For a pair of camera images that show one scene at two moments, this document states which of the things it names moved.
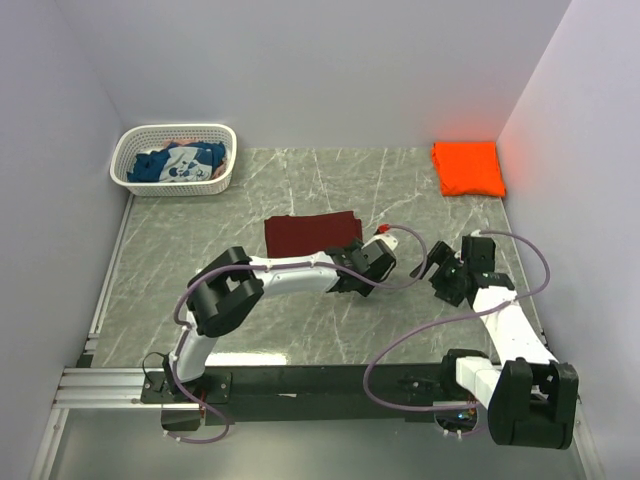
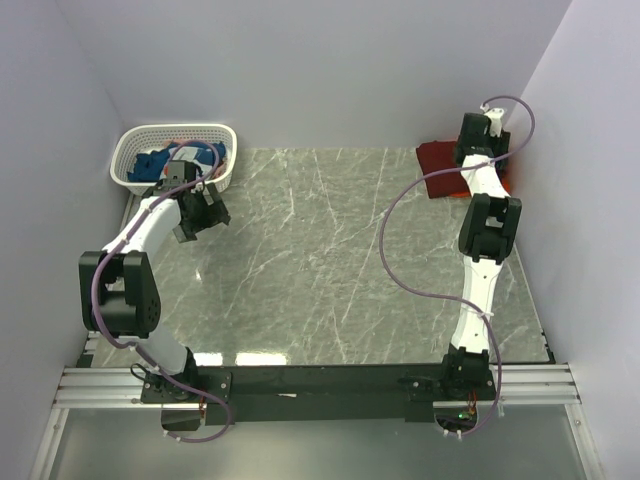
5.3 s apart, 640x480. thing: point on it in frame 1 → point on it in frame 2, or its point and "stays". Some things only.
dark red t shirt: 287,235 → 440,155
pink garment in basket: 220,169 stays
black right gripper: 447,270 → 503,163
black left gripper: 355,282 → 201,215
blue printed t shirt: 175,162 stays
